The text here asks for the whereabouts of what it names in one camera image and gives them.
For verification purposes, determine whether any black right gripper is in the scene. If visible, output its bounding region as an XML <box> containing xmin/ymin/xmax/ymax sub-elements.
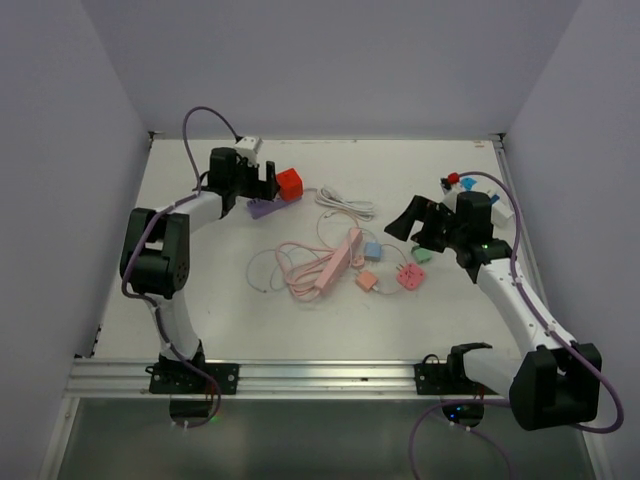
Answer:
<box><xmin>384</xmin><ymin>195</ymin><xmax>466</xmax><ymax>254</ymax></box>

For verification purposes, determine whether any red cube socket adapter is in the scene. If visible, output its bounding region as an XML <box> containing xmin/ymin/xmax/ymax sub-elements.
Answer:
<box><xmin>276</xmin><ymin>168</ymin><xmax>304</xmax><ymax>202</ymax></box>

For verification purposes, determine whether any purple power strip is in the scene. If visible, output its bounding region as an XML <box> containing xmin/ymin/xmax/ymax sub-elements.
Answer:
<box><xmin>246</xmin><ymin>198</ymin><xmax>300</xmax><ymax>220</ymax></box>

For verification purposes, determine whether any green plug adapter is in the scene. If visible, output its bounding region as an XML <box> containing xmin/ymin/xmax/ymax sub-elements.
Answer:
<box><xmin>411</xmin><ymin>245</ymin><xmax>433</xmax><ymax>265</ymax></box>

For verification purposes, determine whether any blue charger plug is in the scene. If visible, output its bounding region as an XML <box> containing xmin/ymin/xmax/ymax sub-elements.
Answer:
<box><xmin>363</xmin><ymin>242</ymin><xmax>382</xmax><ymax>262</ymax></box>

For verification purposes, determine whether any pink power strip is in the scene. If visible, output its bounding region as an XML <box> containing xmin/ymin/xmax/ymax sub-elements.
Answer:
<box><xmin>314</xmin><ymin>228</ymin><xmax>363</xmax><ymax>295</ymax></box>

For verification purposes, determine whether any pink socket adapter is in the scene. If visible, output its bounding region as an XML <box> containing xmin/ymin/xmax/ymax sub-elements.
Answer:
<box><xmin>396</xmin><ymin>263</ymin><xmax>426</xmax><ymax>291</ymax></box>

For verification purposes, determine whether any orange charger plug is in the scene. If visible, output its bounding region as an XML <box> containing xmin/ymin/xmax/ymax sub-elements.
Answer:
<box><xmin>355</xmin><ymin>270</ymin><xmax>379</xmax><ymax>293</ymax></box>

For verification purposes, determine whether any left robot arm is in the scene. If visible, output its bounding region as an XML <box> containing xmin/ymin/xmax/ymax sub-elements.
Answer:
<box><xmin>120</xmin><ymin>137</ymin><xmax>279</xmax><ymax>393</ymax></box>

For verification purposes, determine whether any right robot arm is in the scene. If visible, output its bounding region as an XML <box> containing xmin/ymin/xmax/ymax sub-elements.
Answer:
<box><xmin>385</xmin><ymin>192</ymin><xmax>602</xmax><ymax>431</ymax></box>

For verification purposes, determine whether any blue cube socket adapter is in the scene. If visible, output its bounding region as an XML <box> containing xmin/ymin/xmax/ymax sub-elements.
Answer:
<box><xmin>460</xmin><ymin>176</ymin><xmax>500</xmax><ymax>205</ymax></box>

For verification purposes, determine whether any white rectangular charger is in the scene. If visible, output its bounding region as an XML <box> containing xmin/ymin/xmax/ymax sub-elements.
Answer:
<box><xmin>490</xmin><ymin>194</ymin><xmax>514</xmax><ymax>228</ymax></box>

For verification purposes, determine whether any white power cord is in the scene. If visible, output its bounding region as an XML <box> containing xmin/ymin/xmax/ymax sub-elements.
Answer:
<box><xmin>304</xmin><ymin>183</ymin><xmax>377</xmax><ymax>221</ymax></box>

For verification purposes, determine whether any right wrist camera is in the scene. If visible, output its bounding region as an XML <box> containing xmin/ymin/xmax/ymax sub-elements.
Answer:
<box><xmin>440</xmin><ymin>172</ymin><xmax>466</xmax><ymax>212</ymax></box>

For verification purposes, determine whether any light blue usb cable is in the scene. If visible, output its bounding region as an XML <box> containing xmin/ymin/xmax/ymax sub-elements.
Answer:
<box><xmin>246</xmin><ymin>248</ymin><xmax>296</xmax><ymax>295</ymax></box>

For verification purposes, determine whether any thick pink power cord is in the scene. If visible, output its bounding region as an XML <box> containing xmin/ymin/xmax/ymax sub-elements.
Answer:
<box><xmin>274</xmin><ymin>241</ymin><xmax>366</xmax><ymax>304</ymax></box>

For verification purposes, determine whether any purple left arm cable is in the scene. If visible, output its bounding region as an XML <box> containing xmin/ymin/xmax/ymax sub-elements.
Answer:
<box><xmin>121</xmin><ymin>105</ymin><xmax>241</xmax><ymax>429</ymax></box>

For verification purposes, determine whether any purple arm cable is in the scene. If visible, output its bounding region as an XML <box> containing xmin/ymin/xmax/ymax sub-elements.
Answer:
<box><xmin>121</xmin><ymin>105</ymin><xmax>241</xmax><ymax>429</ymax></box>
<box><xmin>408</xmin><ymin>171</ymin><xmax>626</xmax><ymax>480</ymax></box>

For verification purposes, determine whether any aluminium side rail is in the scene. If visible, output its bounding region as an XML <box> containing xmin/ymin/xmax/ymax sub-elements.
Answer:
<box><xmin>490</xmin><ymin>133</ymin><xmax>549</xmax><ymax>307</ymax></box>

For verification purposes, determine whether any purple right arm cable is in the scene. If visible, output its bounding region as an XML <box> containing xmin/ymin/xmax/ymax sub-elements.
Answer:
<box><xmin>408</xmin><ymin>171</ymin><xmax>626</xmax><ymax>480</ymax></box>

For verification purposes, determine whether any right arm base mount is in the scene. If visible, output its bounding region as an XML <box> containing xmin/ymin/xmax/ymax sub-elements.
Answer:
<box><xmin>413</xmin><ymin>342</ymin><xmax>495</xmax><ymax>428</ymax></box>

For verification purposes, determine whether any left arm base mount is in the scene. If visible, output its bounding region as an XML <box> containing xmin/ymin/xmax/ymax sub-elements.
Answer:
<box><xmin>145</xmin><ymin>344</ymin><xmax>240</xmax><ymax>429</ymax></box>

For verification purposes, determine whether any aluminium front rail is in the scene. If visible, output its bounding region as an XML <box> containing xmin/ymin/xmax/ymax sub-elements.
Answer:
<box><xmin>64</xmin><ymin>357</ymin><xmax>506</xmax><ymax>401</ymax></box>

